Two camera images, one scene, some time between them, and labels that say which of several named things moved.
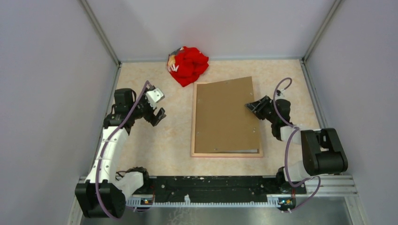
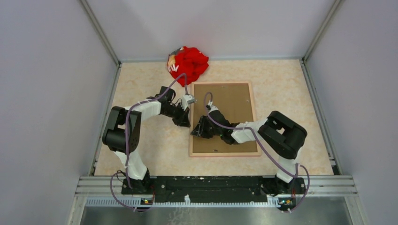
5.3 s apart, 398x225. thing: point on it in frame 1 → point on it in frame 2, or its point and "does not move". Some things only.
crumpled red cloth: x=186 y=63 does not move
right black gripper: x=256 y=107 → x=199 y=130
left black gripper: x=151 y=117 → x=183 y=119
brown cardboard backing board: x=223 y=122 does not move
